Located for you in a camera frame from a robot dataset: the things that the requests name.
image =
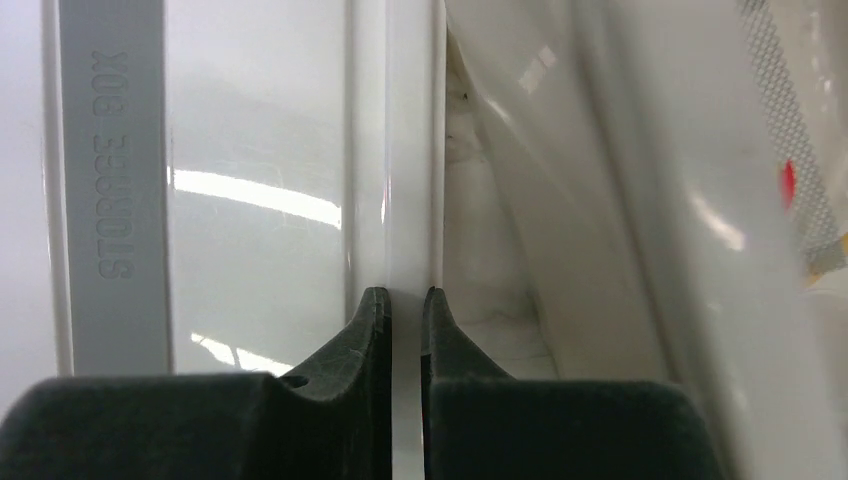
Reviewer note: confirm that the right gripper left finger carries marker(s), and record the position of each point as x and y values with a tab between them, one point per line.
328	418

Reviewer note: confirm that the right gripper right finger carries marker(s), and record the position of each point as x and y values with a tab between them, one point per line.
482	423

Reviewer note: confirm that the white bin lid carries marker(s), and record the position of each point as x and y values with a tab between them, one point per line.
210	186

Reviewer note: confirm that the red plastic spoon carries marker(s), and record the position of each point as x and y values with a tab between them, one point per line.
787	183

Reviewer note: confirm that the wire gauze mesh square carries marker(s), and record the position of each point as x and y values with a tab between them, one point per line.
811	212

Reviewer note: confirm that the beige plastic bin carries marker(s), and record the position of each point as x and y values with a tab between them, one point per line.
630	146

